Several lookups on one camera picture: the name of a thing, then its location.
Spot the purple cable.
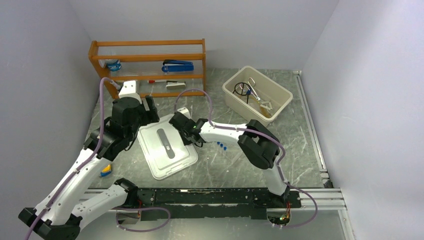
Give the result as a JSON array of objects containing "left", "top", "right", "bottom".
[
  {"left": 24, "top": 77, "right": 122, "bottom": 240},
  {"left": 174, "top": 89, "right": 319, "bottom": 229}
]

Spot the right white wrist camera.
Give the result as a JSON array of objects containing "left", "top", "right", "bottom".
[{"left": 177, "top": 107, "right": 192, "bottom": 119}]

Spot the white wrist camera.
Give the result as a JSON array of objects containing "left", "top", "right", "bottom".
[
  {"left": 177, "top": 107, "right": 192, "bottom": 119},
  {"left": 118, "top": 80, "right": 142, "bottom": 103}
]

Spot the orange wooden shelf rack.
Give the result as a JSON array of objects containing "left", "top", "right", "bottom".
[{"left": 88, "top": 38, "right": 206, "bottom": 98}]

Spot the blue yellow small object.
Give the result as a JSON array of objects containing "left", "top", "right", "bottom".
[{"left": 100, "top": 164, "right": 112, "bottom": 178}]

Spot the black metal ring stand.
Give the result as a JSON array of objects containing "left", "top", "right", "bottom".
[{"left": 232, "top": 82, "right": 251, "bottom": 96}]

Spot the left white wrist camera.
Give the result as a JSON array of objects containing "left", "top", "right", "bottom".
[{"left": 118, "top": 80, "right": 142, "bottom": 103}]

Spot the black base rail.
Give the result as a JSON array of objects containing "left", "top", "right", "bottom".
[{"left": 137, "top": 187, "right": 302, "bottom": 221}]

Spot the beige plastic bin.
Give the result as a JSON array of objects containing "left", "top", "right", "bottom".
[{"left": 222, "top": 66, "right": 293, "bottom": 126}]

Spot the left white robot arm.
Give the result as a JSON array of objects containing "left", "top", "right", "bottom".
[{"left": 18, "top": 95, "right": 160, "bottom": 240}]

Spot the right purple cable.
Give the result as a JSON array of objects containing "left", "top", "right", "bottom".
[{"left": 174, "top": 89, "right": 319, "bottom": 229}]

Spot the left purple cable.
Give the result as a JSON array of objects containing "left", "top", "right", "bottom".
[{"left": 24, "top": 77, "right": 122, "bottom": 240}]

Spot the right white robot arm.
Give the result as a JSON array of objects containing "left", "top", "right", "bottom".
[{"left": 169, "top": 112, "right": 291, "bottom": 207}]

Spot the blue stapler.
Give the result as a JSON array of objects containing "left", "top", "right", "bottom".
[{"left": 161, "top": 59, "right": 194, "bottom": 73}]

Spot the red white marker pen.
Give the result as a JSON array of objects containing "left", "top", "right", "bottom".
[{"left": 148, "top": 79, "right": 168, "bottom": 84}]

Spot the white plastic container lid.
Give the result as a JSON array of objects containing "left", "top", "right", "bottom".
[{"left": 137, "top": 113, "right": 199, "bottom": 181}]

